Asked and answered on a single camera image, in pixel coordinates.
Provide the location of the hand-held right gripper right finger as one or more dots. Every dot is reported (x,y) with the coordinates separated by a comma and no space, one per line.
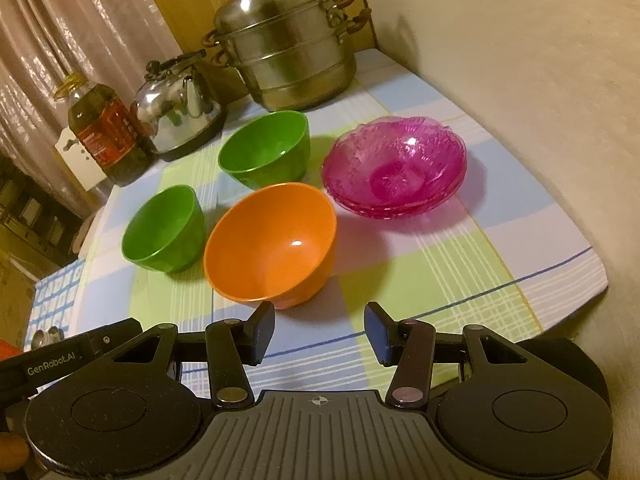
(380,332)

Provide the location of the blue checked towel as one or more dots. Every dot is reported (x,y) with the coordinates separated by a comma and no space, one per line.
(55,295)

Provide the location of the cooking oil bottle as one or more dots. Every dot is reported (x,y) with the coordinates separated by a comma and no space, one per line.
(107,135)

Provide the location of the steel kettle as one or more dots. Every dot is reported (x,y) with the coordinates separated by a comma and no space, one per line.
(175,115)

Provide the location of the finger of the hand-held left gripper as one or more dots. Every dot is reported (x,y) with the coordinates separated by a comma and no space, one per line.
(112,337)

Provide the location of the black rack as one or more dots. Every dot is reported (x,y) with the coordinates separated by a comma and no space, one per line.
(35,210)

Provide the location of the white chair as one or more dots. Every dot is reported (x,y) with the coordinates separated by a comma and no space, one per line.
(82,165)

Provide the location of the orange plastic bowl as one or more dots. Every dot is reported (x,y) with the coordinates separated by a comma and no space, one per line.
(272,245)

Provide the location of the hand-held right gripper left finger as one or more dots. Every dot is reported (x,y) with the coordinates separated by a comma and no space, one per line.
(262,332)

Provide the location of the patterned curtain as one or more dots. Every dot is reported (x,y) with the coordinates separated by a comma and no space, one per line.
(75,25)

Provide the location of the person's left hand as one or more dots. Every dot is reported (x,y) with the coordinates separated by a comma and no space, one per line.
(12,452)

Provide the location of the steel steamer pot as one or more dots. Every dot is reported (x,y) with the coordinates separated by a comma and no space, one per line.
(285,55)

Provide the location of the green plastic bowl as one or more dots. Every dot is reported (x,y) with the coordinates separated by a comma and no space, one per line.
(162,230)
(265,145)

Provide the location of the checked tablecloth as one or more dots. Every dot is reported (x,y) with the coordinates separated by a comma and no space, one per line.
(450,270)

